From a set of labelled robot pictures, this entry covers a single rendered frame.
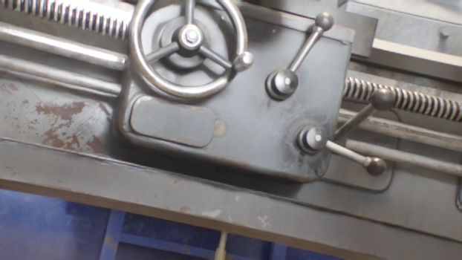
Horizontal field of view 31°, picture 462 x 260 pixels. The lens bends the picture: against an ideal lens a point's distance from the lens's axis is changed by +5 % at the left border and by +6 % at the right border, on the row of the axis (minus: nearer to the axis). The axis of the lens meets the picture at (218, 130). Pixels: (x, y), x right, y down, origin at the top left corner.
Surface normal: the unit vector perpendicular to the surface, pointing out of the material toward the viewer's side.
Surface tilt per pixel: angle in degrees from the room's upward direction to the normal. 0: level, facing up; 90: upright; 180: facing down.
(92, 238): 90
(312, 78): 90
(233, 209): 90
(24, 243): 90
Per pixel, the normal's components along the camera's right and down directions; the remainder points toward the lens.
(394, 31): 0.22, -0.10
